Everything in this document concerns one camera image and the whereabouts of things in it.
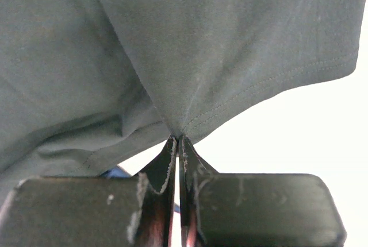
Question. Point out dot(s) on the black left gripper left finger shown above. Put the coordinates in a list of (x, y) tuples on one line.
[(94, 211)]

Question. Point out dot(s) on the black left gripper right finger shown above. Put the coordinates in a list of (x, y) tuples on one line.
[(253, 209)]

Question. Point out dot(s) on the black floral print t-shirt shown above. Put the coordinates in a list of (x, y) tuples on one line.
[(86, 84)]

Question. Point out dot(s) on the folded dark navy t-shirt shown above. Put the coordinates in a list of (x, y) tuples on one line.
[(115, 172)]

